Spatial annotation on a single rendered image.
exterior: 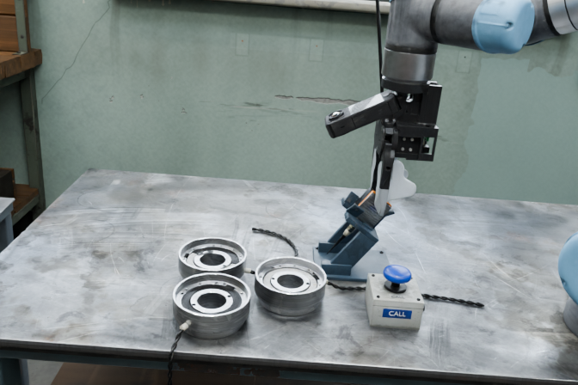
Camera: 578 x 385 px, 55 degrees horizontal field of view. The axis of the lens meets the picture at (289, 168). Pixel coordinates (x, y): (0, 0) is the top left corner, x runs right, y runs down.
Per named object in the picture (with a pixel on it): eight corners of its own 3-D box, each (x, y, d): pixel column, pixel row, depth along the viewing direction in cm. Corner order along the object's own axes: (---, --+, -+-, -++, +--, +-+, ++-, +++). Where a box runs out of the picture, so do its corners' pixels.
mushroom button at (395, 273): (381, 306, 78) (385, 275, 77) (378, 290, 82) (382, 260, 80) (409, 308, 78) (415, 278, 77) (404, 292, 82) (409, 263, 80)
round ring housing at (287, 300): (267, 324, 77) (269, 299, 75) (244, 284, 86) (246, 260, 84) (335, 312, 80) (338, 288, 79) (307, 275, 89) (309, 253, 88)
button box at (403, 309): (369, 326, 78) (374, 296, 76) (364, 298, 84) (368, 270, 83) (427, 331, 78) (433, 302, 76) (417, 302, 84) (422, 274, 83)
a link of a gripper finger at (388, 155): (390, 192, 83) (397, 132, 81) (380, 191, 83) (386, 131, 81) (385, 185, 87) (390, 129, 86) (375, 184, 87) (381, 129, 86)
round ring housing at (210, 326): (205, 289, 84) (205, 265, 82) (263, 314, 79) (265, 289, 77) (156, 322, 75) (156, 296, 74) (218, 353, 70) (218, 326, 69)
